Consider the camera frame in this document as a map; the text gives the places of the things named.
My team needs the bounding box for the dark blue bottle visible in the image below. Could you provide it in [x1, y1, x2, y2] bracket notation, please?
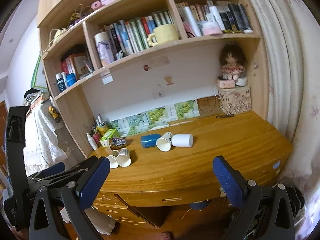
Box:
[55, 73, 66, 92]

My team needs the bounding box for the row of green-spined books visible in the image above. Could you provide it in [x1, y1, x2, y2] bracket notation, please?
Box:
[104, 9, 175, 55]

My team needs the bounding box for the white tumbler with purple print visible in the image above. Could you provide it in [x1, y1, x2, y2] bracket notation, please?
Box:
[94, 32, 116, 67]

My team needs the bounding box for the brown-haired doll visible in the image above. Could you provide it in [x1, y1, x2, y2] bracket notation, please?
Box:
[219, 44, 247, 80]

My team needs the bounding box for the wooden bookshelf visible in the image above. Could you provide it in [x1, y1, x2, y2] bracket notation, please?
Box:
[37, 0, 269, 158]

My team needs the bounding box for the green tissue box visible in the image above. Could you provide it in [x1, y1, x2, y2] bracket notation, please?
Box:
[100, 129, 120, 147]

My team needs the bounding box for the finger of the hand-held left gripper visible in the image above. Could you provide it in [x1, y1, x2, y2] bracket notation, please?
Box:
[47, 156, 99, 188]
[32, 162, 66, 181]

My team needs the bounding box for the pink jar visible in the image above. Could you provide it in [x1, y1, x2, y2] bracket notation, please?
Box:
[201, 21, 223, 36]

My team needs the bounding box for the dried flower bunch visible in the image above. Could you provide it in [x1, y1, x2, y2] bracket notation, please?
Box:
[67, 4, 88, 28]

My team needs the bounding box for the row of dark books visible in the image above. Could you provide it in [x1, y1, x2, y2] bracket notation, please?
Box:
[176, 1, 253, 34]

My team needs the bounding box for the blue round object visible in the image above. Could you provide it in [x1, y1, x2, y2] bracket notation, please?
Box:
[189, 201, 210, 211]

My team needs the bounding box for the stack of red books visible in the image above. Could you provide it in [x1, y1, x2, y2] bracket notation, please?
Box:
[61, 52, 94, 81]

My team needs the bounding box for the row of green printed cards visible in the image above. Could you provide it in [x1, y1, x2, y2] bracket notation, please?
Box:
[110, 100, 200, 137]

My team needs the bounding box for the dark printed can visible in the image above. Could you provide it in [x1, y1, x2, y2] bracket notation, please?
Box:
[108, 137, 127, 150]

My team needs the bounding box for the white tube bottle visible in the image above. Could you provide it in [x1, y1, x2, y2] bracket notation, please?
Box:
[184, 6, 202, 37]

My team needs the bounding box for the white cup with dotted pattern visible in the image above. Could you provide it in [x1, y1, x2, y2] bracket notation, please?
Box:
[116, 148, 132, 167]

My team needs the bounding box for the wooden desk drawer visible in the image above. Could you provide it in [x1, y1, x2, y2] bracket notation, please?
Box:
[117, 189, 225, 207]

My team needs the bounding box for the brown printed card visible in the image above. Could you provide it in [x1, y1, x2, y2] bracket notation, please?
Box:
[197, 96, 223, 117]

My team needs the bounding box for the plain white paper cup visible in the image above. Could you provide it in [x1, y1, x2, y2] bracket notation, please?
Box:
[171, 134, 194, 148]

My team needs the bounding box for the blue jar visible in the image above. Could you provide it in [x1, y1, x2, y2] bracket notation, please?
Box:
[65, 73, 77, 87]

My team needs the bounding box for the blue paper cup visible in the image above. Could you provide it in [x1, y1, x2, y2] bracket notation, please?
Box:
[140, 134, 162, 149]

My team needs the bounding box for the letter patterned box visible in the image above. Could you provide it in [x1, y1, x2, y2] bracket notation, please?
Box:
[218, 84, 252, 115]

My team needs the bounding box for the yellow mug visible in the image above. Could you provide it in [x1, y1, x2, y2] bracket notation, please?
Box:
[147, 24, 182, 48]

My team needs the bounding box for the wooden desk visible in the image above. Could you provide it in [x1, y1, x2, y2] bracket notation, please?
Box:
[87, 111, 293, 228]

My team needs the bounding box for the small white paper cup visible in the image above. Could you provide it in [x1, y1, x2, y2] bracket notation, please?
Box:
[106, 155, 119, 169]

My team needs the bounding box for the beige paper bag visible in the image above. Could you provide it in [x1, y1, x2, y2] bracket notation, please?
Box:
[48, 27, 67, 47]

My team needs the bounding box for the white cup with dark print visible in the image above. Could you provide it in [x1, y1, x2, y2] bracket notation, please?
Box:
[156, 132, 173, 152]

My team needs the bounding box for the white spray bottle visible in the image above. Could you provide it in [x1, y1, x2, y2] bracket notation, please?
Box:
[86, 132, 98, 150]

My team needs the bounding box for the green framed picture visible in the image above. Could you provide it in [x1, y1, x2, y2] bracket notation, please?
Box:
[31, 54, 48, 90]

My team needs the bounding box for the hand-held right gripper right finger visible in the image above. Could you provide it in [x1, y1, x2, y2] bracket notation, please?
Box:
[212, 155, 297, 240]

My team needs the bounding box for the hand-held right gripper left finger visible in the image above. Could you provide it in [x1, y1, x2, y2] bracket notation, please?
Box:
[29, 156, 111, 240]

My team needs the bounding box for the white lace cloth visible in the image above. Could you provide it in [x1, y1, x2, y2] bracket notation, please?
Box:
[24, 105, 67, 171]

